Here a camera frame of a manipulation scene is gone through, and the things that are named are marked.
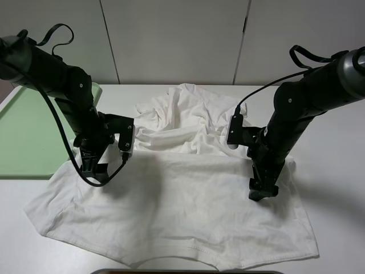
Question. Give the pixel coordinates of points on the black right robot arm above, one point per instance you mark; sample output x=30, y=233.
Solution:
x=340, y=81

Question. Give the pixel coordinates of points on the white short sleeve shirt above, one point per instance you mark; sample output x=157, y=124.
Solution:
x=183, y=193

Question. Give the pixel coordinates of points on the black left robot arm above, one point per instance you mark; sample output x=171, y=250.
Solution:
x=24, y=63

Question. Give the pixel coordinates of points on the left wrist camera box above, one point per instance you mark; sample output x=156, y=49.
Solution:
x=124, y=126

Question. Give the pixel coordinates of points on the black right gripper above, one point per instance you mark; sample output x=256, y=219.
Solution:
x=267, y=165

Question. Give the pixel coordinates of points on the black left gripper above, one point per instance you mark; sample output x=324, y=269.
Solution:
x=92, y=149

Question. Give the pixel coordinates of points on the green plastic tray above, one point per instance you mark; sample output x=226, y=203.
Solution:
x=31, y=145

